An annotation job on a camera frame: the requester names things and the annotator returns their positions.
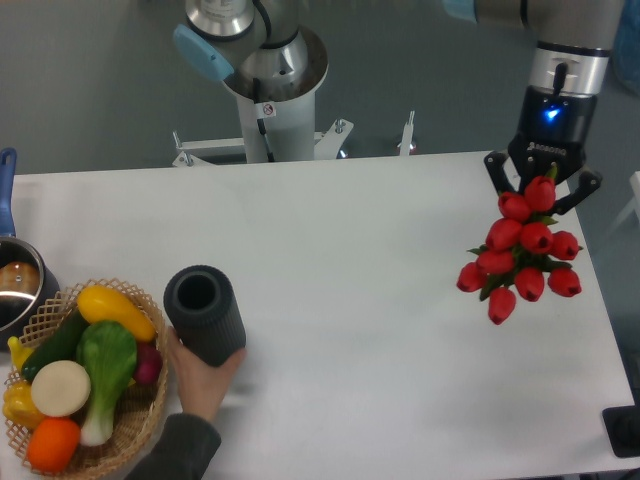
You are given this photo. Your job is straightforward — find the orange fruit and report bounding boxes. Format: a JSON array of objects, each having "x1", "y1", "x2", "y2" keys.
[{"x1": 26, "y1": 417, "x2": 80, "y2": 474}]

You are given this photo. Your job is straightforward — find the blue plastic bag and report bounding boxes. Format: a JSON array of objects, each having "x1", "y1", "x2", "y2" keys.
[{"x1": 613, "y1": 0, "x2": 639, "y2": 96}]

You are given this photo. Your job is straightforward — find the yellow squash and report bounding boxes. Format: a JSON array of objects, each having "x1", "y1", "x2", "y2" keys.
[{"x1": 76, "y1": 285, "x2": 156, "y2": 343}]

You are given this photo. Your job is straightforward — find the purple red radish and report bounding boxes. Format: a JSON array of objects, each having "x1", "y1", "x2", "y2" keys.
[{"x1": 133, "y1": 343, "x2": 163, "y2": 385}]

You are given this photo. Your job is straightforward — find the red tulip bouquet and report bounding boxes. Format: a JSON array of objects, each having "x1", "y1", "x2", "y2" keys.
[{"x1": 456, "y1": 166, "x2": 582, "y2": 325}]

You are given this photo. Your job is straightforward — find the yellow banana tip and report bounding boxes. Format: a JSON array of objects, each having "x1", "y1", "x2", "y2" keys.
[{"x1": 7, "y1": 336, "x2": 34, "y2": 372}]

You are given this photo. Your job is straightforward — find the woven wicker basket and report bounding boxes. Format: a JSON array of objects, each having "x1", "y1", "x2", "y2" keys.
[{"x1": 1, "y1": 279, "x2": 168, "y2": 479}]

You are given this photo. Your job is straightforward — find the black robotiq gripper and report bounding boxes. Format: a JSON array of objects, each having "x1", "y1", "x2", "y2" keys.
[{"x1": 483, "y1": 86, "x2": 603, "y2": 215}]

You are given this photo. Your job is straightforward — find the dark green cucumber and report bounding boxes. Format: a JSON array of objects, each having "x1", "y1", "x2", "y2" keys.
[{"x1": 21, "y1": 310, "x2": 89, "y2": 383}]

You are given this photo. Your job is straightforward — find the person's bare hand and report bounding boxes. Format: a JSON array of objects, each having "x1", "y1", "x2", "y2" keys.
[{"x1": 168, "y1": 327, "x2": 247, "y2": 423}]

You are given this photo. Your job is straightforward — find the blue handled steel saucepan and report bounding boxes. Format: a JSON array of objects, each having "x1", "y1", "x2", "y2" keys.
[{"x1": 1, "y1": 147, "x2": 59, "y2": 353}]

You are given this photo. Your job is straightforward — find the round white bun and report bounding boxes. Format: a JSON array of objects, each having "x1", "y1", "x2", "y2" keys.
[{"x1": 31, "y1": 360, "x2": 91, "y2": 417}]

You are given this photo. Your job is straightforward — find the green bok choy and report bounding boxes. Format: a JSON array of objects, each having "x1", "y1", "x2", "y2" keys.
[{"x1": 76, "y1": 320, "x2": 137, "y2": 447}]

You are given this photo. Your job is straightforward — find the yellow bell pepper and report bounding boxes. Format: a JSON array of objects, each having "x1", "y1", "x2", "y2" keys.
[{"x1": 2, "y1": 380, "x2": 46, "y2": 430}]

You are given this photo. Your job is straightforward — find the dark grey ribbed vase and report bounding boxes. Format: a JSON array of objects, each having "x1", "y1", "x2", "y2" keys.
[{"x1": 163, "y1": 265, "x2": 246, "y2": 367}]

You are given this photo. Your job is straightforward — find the black cable on pedestal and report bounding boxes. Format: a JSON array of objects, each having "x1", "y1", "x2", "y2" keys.
[{"x1": 251, "y1": 78, "x2": 276, "y2": 163}]

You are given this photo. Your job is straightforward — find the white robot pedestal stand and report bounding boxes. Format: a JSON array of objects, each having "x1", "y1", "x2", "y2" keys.
[{"x1": 171, "y1": 97, "x2": 418, "y2": 168}]

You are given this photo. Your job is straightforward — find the grey sleeved forearm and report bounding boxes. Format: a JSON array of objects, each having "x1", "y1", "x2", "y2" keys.
[{"x1": 125, "y1": 413, "x2": 222, "y2": 480}]

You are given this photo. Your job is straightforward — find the black device at table edge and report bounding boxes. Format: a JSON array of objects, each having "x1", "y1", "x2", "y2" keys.
[{"x1": 602, "y1": 405, "x2": 640, "y2": 458}]

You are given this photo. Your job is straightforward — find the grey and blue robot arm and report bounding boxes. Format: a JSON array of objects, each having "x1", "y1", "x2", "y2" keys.
[{"x1": 173, "y1": 1, "x2": 624, "y2": 215}]

